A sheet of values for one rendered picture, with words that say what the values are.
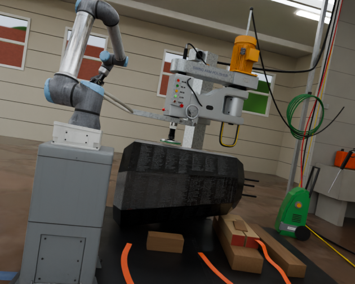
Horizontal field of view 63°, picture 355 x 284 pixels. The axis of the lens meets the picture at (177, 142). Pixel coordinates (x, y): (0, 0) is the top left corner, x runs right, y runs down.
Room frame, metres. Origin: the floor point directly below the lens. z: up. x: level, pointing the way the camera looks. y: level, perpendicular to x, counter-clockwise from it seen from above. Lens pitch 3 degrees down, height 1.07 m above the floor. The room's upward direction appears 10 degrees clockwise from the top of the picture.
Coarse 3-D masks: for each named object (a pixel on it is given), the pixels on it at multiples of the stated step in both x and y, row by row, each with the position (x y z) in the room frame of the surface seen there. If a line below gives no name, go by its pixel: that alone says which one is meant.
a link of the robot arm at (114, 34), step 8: (104, 8) 1.90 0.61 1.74; (112, 8) 1.94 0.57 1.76; (104, 16) 1.92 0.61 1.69; (112, 16) 1.94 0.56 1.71; (104, 24) 2.00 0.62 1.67; (112, 24) 1.98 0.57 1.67; (112, 32) 2.07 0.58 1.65; (112, 40) 2.16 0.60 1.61; (120, 40) 2.19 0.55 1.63; (120, 48) 2.26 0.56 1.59; (120, 56) 2.35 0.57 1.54; (120, 64) 2.45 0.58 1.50
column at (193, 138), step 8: (208, 56) 3.63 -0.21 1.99; (216, 56) 3.71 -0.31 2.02; (208, 64) 3.65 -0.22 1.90; (216, 64) 3.73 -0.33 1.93; (200, 80) 3.65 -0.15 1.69; (192, 88) 3.75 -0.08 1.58; (200, 88) 3.63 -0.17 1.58; (208, 88) 3.69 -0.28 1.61; (192, 128) 3.65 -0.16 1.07; (200, 128) 3.67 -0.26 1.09; (184, 136) 3.75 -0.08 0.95; (192, 136) 3.62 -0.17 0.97; (200, 136) 3.69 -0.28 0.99; (184, 144) 3.73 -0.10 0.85; (192, 144) 3.62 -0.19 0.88; (200, 144) 3.70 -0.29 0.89
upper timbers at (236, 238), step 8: (240, 216) 3.00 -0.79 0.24; (224, 224) 2.72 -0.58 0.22; (232, 224) 2.69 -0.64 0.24; (224, 232) 2.67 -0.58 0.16; (232, 232) 2.46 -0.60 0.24; (240, 232) 2.50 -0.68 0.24; (248, 232) 2.54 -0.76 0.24; (232, 240) 2.42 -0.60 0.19; (240, 240) 2.43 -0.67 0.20; (248, 240) 2.43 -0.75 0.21
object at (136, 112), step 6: (138, 114) 2.79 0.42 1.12; (144, 114) 2.81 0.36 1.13; (150, 114) 2.83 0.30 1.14; (156, 114) 2.85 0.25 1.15; (162, 120) 2.97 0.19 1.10; (168, 120) 2.89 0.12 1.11; (174, 120) 2.91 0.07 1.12; (180, 120) 2.93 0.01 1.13; (186, 120) 2.96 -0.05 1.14; (192, 126) 3.10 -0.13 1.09
